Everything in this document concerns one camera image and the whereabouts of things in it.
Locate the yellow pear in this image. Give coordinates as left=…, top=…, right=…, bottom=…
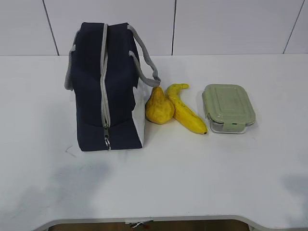
left=145, top=87, right=175, bottom=124

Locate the yellow banana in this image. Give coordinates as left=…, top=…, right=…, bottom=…
left=165, top=83, right=207, bottom=134

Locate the navy blue lunch bag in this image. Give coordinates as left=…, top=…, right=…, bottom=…
left=64, top=22, right=161, bottom=152

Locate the glass container green lid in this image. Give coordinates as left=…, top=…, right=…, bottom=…
left=202, top=84, right=256, bottom=134

